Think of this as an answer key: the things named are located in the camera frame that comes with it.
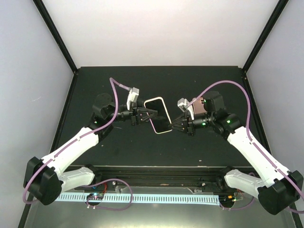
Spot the gold rimmed phone case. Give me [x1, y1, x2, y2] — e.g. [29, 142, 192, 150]
[144, 96, 172, 134]

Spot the pink phone case with ring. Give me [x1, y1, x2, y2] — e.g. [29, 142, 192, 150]
[192, 97, 206, 114]

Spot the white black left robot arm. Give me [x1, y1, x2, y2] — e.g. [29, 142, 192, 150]
[23, 93, 159, 205]

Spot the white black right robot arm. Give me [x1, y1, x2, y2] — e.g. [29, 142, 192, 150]
[170, 91, 304, 215]

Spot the small circuit board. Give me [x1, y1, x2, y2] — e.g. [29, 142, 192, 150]
[86, 193, 104, 200]

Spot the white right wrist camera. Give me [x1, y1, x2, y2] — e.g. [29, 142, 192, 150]
[177, 98, 194, 120]

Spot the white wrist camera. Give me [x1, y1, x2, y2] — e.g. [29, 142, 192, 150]
[126, 87, 140, 111]
[177, 98, 194, 120]

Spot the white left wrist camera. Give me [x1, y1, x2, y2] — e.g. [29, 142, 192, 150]
[126, 87, 140, 111]

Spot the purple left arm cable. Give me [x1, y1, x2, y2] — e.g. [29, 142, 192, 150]
[22, 77, 133, 205]

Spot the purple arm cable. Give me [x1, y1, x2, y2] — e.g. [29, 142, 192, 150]
[186, 80, 304, 213]
[22, 77, 133, 205]

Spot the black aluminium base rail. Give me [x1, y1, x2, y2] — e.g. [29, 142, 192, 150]
[90, 166, 235, 192]

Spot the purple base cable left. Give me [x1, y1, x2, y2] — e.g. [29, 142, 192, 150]
[82, 179, 133, 212]

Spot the light blue slotted cable duct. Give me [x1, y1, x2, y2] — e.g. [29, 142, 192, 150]
[56, 192, 220, 206]

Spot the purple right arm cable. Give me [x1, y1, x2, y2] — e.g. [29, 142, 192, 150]
[186, 80, 304, 213]

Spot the left black frame post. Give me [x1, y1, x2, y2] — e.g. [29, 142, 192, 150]
[33, 0, 78, 74]

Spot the black frame post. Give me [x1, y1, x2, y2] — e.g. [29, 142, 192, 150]
[33, 0, 78, 74]
[242, 0, 289, 73]

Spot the right black frame post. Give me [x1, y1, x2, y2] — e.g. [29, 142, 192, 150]
[242, 0, 289, 73]

